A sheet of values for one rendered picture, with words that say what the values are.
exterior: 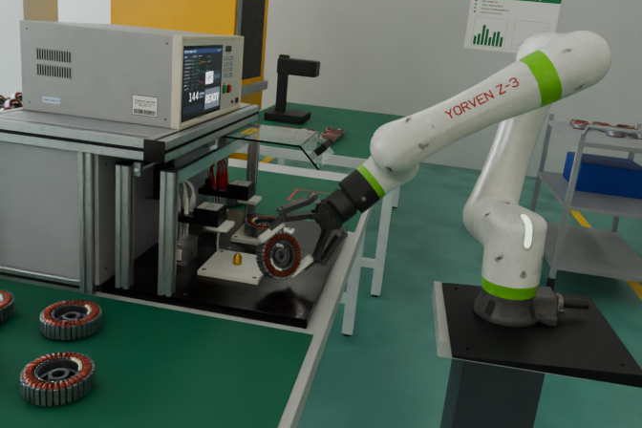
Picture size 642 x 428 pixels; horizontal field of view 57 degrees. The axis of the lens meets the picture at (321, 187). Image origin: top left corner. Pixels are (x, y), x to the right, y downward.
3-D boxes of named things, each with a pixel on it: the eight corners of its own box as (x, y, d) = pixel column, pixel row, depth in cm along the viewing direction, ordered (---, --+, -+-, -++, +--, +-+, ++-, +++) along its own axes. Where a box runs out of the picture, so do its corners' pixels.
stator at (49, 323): (41, 346, 108) (40, 328, 107) (39, 318, 118) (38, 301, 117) (105, 337, 113) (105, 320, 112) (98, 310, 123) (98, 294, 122)
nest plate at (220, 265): (273, 262, 152) (274, 257, 151) (257, 285, 137) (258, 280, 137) (219, 252, 154) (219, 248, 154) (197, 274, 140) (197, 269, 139)
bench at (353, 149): (401, 205, 487) (414, 117, 467) (385, 301, 310) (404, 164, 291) (273, 188, 503) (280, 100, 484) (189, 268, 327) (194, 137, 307)
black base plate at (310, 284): (347, 233, 185) (348, 226, 184) (306, 329, 124) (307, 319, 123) (205, 211, 192) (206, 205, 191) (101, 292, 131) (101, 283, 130)
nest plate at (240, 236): (294, 232, 175) (294, 228, 174) (282, 249, 160) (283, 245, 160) (246, 224, 177) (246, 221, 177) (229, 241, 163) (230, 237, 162)
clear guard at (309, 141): (333, 153, 176) (335, 134, 174) (319, 170, 153) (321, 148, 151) (229, 139, 181) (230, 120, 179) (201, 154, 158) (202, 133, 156)
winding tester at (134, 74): (240, 108, 172) (244, 36, 167) (179, 130, 131) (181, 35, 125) (117, 93, 178) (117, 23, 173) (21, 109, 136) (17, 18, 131)
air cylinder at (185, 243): (197, 255, 151) (198, 235, 150) (185, 266, 144) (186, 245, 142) (179, 252, 152) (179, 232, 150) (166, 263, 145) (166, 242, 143)
